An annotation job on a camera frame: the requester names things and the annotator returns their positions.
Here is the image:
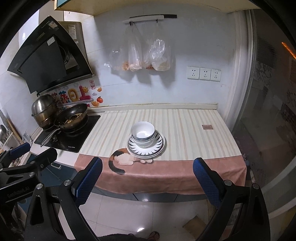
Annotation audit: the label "black range hood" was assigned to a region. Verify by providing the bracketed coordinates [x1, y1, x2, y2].
[8, 16, 93, 93]

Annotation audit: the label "blue leaf pattern plate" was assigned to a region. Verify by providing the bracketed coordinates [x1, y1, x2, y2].
[126, 131, 166, 159]

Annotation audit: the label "steel pot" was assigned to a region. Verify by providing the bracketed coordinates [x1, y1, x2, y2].
[31, 94, 59, 129]

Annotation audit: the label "cardboard piece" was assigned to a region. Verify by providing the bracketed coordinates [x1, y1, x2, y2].
[183, 216, 206, 239]

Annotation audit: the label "frying pan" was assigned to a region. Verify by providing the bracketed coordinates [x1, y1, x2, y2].
[40, 103, 88, 147]

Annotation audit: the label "left wall socket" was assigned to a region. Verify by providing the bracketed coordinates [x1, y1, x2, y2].
[187, 66, 200, 80]

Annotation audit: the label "wall hook rail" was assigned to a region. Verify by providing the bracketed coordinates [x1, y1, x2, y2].
[122, 14, 178, 24]

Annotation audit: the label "striped table cloth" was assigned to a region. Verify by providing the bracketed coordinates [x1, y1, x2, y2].
[74, 109, 247, 195]

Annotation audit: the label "left plastic bag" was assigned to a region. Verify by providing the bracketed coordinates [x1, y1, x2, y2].
[127, 22, 142, 72]

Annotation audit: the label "right wall socket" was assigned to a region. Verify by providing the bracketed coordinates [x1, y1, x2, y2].
[210, 69, 221, 82]

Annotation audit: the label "wall socket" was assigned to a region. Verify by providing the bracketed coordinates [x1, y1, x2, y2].
[187, 66, 200, 80]
[199, 68, 211, 80]
[210, 69, 221, 82]

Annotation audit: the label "colourful wall stickers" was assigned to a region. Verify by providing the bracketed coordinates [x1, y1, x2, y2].
[48, 78, 104, 109]

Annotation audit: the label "white blue rimmed bowl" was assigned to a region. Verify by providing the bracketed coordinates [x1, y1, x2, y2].
[130, 121, 155, 142]

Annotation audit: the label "middle wall socket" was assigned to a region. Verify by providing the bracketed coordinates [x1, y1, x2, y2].
[199, 68, 211, 80]

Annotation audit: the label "black induction cooktop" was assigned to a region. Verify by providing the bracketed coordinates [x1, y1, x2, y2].
[45, 115, 101, 153]

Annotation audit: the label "right plastic bag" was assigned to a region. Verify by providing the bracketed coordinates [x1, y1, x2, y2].
[142, 22, 171, 72]

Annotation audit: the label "plastic bag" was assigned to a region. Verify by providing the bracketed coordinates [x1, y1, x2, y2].
[127, 22, 142, 72]
[142, 22, 171, 72]

